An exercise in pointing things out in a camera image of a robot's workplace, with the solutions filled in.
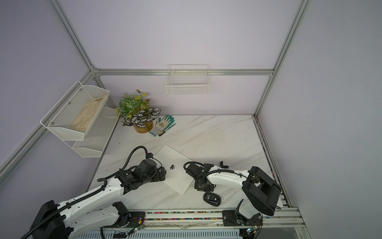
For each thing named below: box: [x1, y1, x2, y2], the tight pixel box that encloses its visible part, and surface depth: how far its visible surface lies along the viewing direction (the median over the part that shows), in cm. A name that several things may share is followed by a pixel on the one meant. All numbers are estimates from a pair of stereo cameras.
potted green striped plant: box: [114, 88, 162, 133], surface depth 92 cm
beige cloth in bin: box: [70, 95, 107, 131], surface depth 82 cm
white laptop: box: [154, 144, 190, 196], surface depth 92 cm
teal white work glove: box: [149, 114, 175, 137], surface depth 116 cm
